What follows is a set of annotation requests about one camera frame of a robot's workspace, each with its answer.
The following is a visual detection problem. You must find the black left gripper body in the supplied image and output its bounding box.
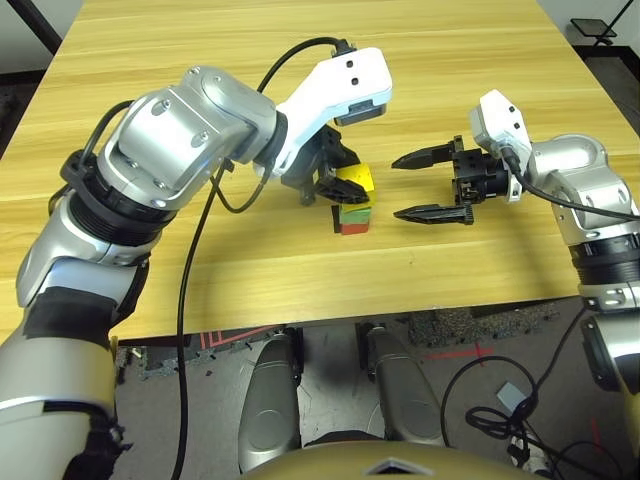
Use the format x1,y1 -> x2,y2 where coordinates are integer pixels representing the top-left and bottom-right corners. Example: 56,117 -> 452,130
279,125 -> 337,206

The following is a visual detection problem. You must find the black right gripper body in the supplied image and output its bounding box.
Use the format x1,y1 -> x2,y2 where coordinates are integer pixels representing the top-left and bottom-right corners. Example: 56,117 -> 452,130
449,134 -> 512,206

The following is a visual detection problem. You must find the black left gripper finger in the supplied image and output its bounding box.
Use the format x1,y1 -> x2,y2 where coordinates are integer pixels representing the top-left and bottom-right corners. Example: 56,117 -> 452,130
314,172 -> 371,205
332,139 -> 361,169

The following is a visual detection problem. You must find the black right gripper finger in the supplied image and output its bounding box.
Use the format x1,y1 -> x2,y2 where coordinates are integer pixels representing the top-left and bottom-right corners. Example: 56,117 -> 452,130
393,202 -> 474,226
390,142 -> 457,170

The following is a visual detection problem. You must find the yellow wooden block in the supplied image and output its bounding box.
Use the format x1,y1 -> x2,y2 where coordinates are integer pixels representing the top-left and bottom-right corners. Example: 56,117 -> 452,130
333,162 -> 375,206

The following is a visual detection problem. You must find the green wooden block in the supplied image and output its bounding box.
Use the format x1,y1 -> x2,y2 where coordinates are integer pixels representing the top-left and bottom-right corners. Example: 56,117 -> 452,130
337,202 -> 374,226

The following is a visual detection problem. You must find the black speckled rubber floor mat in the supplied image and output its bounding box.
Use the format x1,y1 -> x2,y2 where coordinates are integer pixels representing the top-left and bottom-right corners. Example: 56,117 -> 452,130
408,299 -> 561,347

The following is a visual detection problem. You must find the grey right robot leg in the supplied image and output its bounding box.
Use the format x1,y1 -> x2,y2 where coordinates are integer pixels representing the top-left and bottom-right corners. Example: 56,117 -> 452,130
362,324 -> 446,446

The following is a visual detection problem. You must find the grey robot leg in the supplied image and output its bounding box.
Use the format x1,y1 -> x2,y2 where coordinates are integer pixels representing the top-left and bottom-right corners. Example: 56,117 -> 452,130
237,332 -> 304,474
362,324 -> 446,446

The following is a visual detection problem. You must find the black metal stand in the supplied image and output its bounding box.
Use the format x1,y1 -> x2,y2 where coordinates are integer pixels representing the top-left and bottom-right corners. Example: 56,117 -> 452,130
569,0 -> 636,47

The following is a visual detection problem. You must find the grey power adapter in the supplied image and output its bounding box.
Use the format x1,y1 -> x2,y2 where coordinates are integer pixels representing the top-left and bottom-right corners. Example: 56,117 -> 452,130
496,380 -> 529,409

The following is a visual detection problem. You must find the grey left robot leg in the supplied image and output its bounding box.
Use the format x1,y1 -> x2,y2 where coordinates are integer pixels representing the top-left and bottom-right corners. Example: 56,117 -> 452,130
237,332 -> 304,474

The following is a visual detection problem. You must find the tan robot torso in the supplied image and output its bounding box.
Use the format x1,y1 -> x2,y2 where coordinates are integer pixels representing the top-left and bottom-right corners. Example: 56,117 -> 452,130
239,439 -> 546,480

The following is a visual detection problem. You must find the black diagonal metal bar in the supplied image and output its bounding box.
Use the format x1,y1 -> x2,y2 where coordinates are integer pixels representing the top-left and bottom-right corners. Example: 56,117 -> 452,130
7,0 -> 64,56

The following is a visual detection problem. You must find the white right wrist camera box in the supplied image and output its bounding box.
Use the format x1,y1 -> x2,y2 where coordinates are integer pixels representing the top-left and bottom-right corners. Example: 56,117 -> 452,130
468,88 -> 534,204

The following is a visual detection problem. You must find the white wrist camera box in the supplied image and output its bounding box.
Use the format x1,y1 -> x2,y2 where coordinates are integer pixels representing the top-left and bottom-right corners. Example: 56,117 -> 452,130
252,47 -> 394,179
468,88 -> 534,204

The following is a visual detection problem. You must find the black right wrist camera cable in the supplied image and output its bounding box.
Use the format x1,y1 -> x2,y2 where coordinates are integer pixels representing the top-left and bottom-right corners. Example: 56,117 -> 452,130
499,143 -> 640,221

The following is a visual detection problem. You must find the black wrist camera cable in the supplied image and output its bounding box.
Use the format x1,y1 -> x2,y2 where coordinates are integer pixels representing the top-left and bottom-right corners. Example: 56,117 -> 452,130
499,143 -> 640,221
169,37 -> 357,480

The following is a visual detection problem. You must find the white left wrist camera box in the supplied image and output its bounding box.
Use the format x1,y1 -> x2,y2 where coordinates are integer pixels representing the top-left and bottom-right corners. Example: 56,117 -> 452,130
252,47 -> 394,179

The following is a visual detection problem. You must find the thin black left gripper wire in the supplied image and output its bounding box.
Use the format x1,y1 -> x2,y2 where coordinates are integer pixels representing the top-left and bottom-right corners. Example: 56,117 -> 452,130
209,159 -> 274,215

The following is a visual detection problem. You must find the black looped floor cable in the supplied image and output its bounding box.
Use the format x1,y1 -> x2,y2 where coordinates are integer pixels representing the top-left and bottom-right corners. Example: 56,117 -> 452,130
439,307 -> 589,451

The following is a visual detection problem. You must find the black left wrist camera cable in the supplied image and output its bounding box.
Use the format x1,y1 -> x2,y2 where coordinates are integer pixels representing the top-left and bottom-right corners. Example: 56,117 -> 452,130
169,37 -> 357,480

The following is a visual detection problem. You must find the black coiled cable bundle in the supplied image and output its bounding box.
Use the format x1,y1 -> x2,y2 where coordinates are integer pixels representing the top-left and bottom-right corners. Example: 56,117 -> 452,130
464,399 -> 626,480

